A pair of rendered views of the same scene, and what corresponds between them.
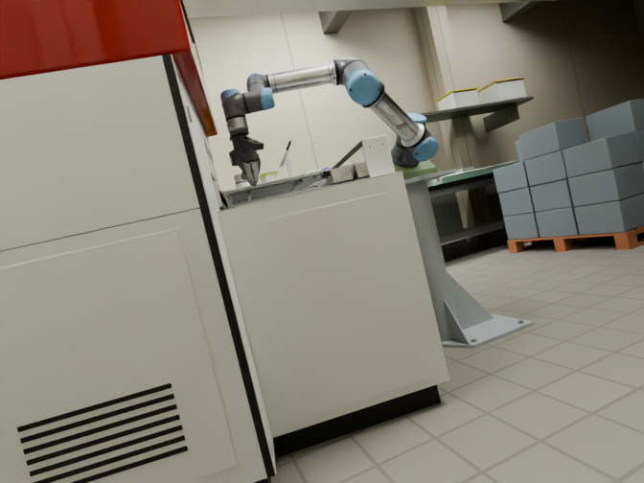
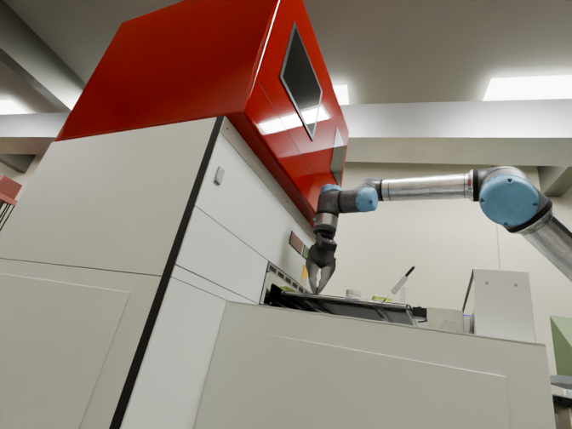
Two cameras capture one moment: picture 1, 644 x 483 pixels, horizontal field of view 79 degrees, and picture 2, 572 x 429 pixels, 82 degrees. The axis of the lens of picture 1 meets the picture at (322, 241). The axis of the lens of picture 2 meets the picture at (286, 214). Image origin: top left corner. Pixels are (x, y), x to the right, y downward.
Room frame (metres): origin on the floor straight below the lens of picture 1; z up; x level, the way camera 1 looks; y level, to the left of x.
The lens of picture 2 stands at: (0.63, -0.28, 0.72)
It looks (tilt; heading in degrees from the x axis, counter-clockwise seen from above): 23 degrees up; 37
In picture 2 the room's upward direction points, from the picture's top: 12 degrees clockwise
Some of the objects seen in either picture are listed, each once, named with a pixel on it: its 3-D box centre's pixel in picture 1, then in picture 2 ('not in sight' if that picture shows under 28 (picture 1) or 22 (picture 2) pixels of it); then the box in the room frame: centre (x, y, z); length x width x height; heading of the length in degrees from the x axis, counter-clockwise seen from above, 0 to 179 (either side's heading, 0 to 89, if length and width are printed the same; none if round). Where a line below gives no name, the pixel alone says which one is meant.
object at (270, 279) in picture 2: (221, 200); (292, 303); (1.60, 0.36, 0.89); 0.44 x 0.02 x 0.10; 10
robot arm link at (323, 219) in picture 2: (237, 126); (324, 224); (1.49, 0.21, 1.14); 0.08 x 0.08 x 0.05
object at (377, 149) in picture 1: (357, 171); (486, 327); (1.65, -0.22, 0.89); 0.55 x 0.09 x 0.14; 10
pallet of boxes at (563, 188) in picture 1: (575, 183); not in sight; (3.53, -2.35, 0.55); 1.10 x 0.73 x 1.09; 22
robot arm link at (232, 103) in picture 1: (233, 105); (329, 203); (1.49, 0.20, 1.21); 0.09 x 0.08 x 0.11; 92
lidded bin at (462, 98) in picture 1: (458, 103); not in sight; (5.15, -2.15, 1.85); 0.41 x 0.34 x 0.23; 109
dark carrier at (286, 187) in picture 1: (272, 190); (353, 311); (1.65, 0.15, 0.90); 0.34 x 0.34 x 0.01; 10
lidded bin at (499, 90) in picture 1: (500, 94); not in sight; (5.38, -2.83, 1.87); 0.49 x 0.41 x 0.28; 109
